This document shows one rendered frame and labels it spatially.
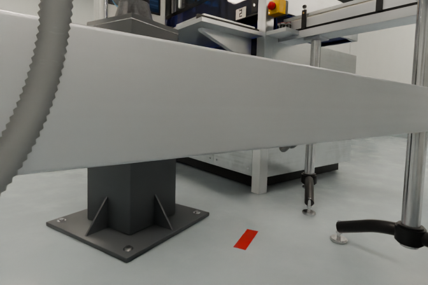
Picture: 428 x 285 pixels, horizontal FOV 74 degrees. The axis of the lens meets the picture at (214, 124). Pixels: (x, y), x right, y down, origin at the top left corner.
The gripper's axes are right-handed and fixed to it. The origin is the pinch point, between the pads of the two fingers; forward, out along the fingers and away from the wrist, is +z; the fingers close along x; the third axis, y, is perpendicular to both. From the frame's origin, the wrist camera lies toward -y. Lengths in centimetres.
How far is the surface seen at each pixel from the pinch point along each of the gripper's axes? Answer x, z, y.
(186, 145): -92, 60, -62
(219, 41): -2.4, 23.5, 13.0
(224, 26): -10.8, 18.6, 9.1
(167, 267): -46, 105, -39
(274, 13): -18.8, 8.7, 35.3
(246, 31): -10.9, 18.5, 23.4
